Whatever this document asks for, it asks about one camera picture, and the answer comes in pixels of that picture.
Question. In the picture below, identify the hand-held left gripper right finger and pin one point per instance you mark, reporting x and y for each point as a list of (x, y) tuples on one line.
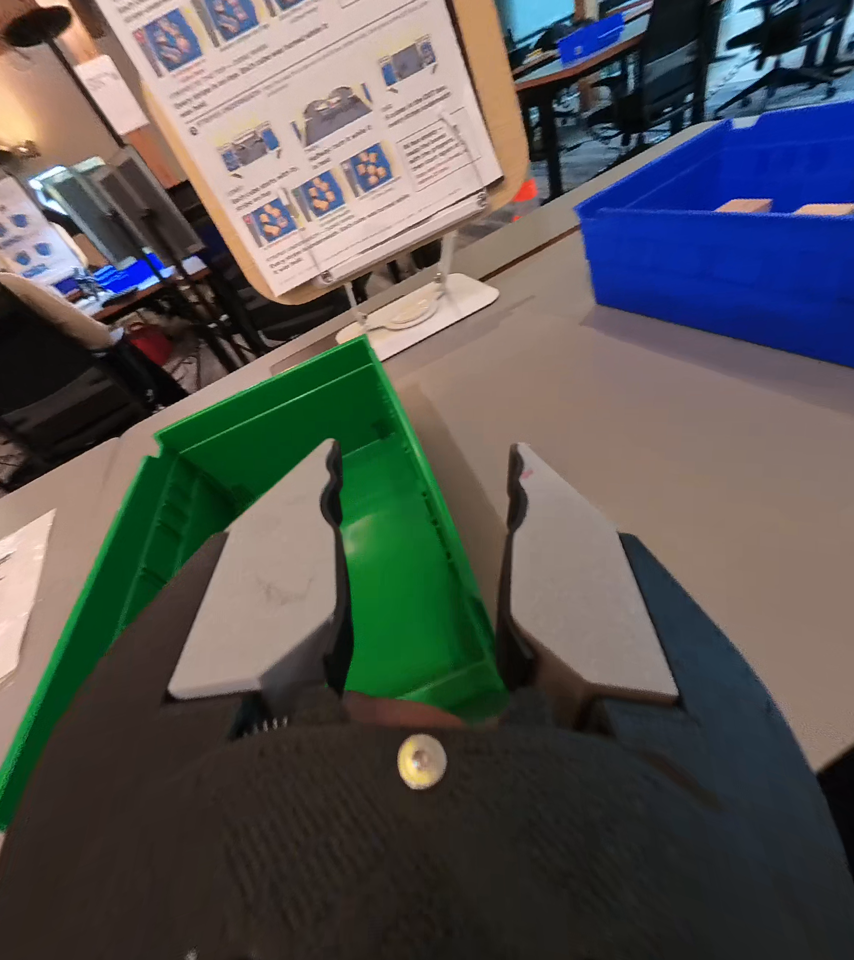
[(577, 592)]

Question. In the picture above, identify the black office chair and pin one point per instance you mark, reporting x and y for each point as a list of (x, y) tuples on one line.
[(794, 45), (29, 375), (674, 75)]

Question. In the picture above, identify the green plastic bin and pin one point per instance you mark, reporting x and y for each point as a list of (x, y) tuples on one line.
[(412, 600)]

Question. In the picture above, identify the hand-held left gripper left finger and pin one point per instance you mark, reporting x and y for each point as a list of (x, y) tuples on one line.
[(269, 592)]

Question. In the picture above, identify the wooden desk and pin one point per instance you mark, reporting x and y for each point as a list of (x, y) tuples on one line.
[(584, 71)]

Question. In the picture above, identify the white wall note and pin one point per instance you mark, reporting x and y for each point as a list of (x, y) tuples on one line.
[(112, 94)]

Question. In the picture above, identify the blue plastic bin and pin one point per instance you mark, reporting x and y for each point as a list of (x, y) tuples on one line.
[(734, 277)]

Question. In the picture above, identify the white book stand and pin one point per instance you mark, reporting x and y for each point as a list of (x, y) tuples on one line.
[(464, 296)]

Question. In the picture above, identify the small blue tray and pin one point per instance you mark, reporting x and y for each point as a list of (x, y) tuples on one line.
[(592, 37)]

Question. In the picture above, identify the red bag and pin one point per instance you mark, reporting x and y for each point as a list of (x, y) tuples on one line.
[(149, 341)]

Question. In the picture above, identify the orange traffic cone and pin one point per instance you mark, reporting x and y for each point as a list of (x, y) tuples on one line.
[(526, 196)]

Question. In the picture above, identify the printed instruction sheet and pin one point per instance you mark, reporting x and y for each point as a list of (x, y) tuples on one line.
[(337, 112)]

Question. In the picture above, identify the pale wooden display board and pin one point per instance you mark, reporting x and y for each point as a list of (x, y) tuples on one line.
[(498, 97)]

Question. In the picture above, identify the black floor lamp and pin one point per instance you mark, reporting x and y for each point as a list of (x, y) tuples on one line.
[(37, 26)]

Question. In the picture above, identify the wooden cube with blue tape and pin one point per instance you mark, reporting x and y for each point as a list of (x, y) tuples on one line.
[(745, 206), (828, 209)]

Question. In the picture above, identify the poster with blue bins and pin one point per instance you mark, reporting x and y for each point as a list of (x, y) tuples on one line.
[(18, 232)]

